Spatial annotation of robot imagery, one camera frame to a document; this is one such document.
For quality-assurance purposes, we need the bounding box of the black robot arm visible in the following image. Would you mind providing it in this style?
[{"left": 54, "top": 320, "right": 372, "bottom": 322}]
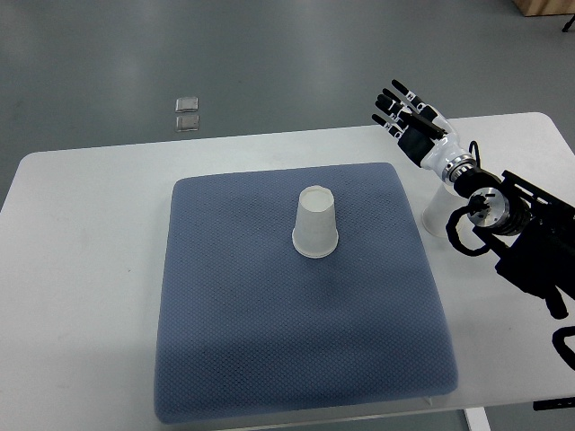
[{"left": 446, "top": 167, "right": 574, "bottom": 320}]

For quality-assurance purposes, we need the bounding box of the black table control panel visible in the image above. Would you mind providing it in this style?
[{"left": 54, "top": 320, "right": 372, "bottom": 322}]
[{"left": 532, "top": 397, "right": 575, "bottom": 411}]

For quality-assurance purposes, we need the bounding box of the white table leg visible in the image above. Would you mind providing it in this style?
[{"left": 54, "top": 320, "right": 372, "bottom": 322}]
[{"left": 464, "top": 408, "right": 491, "bottom": 431}]

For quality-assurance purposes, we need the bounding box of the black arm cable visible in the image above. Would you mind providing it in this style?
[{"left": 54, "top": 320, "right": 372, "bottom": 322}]
[{"left": 445, "top": 207, "right": 493, "bottom": 256}]

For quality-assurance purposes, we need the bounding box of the blue-grey mesh cushion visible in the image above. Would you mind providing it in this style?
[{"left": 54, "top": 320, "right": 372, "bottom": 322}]
[{"left": 155, "top": 163, "right": 458, "bottom": 424}]

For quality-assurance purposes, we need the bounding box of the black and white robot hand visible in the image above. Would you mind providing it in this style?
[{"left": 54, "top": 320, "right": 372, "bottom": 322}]
[{"left": 372, "top": 79, "right": 477, "bottom": 184}]

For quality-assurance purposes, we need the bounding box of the wooden furniture corner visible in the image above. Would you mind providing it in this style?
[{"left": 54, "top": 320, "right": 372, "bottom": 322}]
[{"left": 513, "top": 0, "right": 574, "bottom": 17}]

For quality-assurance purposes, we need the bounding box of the black tripod leg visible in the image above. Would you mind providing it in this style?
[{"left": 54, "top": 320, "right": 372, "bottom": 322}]
[{"left": 562, "top": 15, "right": 575, "bottom": 32}]

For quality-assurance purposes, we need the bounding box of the upper metal floor plate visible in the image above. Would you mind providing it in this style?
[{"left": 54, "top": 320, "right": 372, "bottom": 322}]
[{"left": 175, "top": 96, "right": 199, "bottom": 112}]

